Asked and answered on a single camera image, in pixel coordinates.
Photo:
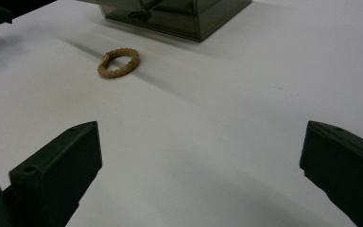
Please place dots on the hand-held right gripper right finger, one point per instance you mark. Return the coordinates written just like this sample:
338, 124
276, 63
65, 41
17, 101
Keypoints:
343, 170

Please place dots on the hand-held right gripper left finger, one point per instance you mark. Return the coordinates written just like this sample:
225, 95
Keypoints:
56, 173

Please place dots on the smoky transparent plastic box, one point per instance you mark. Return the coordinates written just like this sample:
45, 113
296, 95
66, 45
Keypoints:
182, 19

